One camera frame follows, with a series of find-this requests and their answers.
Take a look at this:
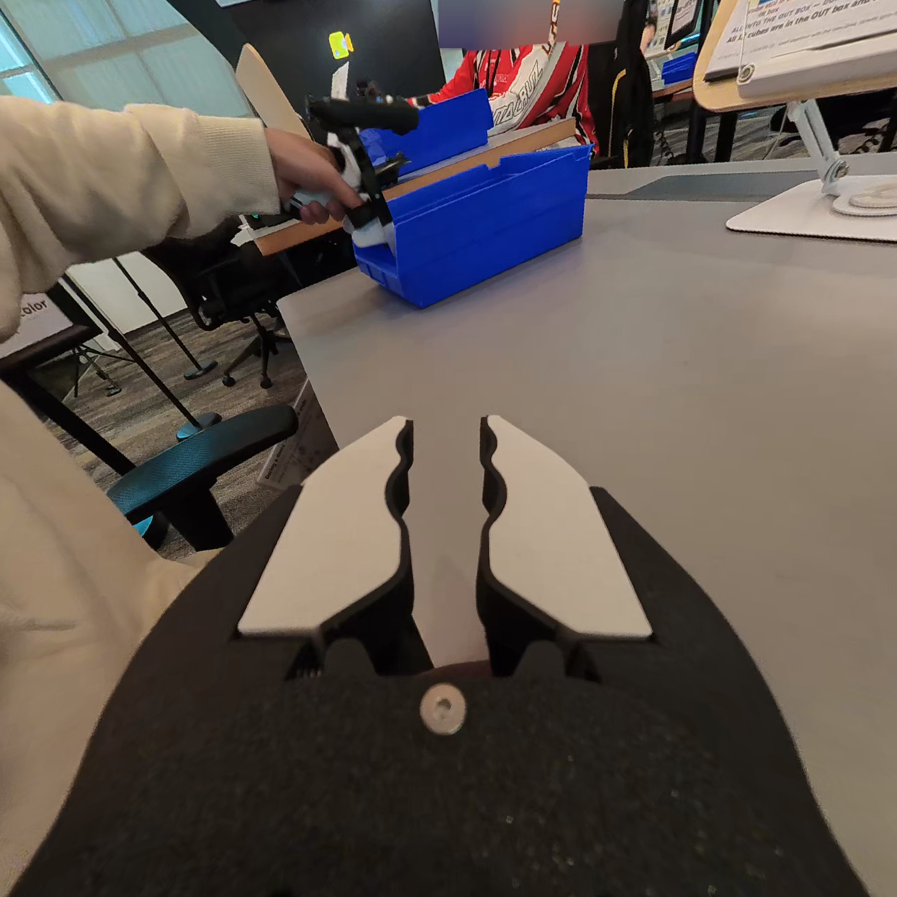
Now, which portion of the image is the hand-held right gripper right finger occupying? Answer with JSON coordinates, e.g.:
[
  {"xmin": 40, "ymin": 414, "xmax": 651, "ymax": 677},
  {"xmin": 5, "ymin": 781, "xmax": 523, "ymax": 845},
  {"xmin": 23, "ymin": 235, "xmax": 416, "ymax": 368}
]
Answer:
[{"xmin": 477, "ymin": 413, "xmax": 654, "ymax": 677}]

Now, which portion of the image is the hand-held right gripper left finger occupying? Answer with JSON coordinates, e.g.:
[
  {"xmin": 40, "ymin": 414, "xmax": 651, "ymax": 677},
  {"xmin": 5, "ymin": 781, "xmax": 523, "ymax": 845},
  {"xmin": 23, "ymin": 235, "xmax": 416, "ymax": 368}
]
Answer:
[{"xmin": 237, "ymin": 415, "xmax": 416, "ymax": 677}]

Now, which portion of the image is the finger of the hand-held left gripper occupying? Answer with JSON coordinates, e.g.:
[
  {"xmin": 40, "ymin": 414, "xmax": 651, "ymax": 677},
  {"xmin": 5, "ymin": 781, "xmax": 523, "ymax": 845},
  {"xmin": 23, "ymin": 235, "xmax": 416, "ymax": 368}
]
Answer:
[
  {"xmin": 342, "ymin": 214, "xmax": 395, "ymax": 251},
  {"xmin": 326, "ymin": 133, "xmax": 383, "ymax": 211}
]

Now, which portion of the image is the person's left hand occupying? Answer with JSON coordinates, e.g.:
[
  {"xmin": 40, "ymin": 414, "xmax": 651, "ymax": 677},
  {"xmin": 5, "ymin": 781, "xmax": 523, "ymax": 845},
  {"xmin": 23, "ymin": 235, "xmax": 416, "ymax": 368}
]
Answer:
[{"xmin": 265, "ymin": 128, "xmax": 367, "ymax": 224}]

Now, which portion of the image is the tan angled board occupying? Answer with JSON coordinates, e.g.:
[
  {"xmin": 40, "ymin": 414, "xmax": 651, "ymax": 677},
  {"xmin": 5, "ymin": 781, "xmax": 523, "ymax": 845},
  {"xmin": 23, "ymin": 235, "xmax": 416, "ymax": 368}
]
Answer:
[{"xmin": 235, "ymin": 43, "xmax": 314, "ymax": 142}]

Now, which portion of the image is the white paper label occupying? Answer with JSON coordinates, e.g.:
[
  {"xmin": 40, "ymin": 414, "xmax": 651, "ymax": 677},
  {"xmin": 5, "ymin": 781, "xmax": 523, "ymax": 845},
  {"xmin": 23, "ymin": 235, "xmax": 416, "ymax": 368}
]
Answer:
[{"xmin": 256, "ymin": 378, "xmax": 339, "ymax": 493}]

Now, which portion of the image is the long wooden table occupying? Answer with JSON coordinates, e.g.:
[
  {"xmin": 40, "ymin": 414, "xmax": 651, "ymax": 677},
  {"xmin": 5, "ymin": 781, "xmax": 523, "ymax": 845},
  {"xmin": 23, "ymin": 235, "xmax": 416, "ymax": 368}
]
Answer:
[{"xmin": 251, "ymin": 118, "xmax": 578, "ymax": 258}]

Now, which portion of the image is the black sign stand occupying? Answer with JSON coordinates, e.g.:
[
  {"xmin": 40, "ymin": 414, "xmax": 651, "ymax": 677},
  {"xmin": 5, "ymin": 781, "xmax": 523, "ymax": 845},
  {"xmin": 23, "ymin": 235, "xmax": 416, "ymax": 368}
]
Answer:
[
  {"xmin": 0, "ymin": 277, "xmax": 223, "ymax": 477},
  {"xmin": 111, "ymin": 256, "xmax": 220, "ymax": 382}
]

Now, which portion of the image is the person's beige sweater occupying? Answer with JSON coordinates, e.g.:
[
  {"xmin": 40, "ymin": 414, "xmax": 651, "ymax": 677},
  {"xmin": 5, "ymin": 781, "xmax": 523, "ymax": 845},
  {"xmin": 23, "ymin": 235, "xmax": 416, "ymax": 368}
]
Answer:
[{"xmin": 0, "ymin": 382, "xmax": 220, "ymax": 892}]

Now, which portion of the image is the black white marker sign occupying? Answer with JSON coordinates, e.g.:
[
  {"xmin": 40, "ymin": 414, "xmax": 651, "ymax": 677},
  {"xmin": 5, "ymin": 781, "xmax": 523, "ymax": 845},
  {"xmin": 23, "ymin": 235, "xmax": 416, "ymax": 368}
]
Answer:
[
  {"xmin": 0, "ymin": 282, "xmax": 104, "ymax": 374},
  {"xmin": 662, "ymin": 0, "xmax": 703, "ymax": 50}
]

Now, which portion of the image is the printed instruction sheet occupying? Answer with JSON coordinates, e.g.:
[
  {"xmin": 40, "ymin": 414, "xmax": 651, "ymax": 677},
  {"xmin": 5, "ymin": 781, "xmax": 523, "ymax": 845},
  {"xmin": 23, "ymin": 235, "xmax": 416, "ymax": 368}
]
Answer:
[{"xmin": 704, "ymin": 0, "xmax": 897, "ymax": 79}]

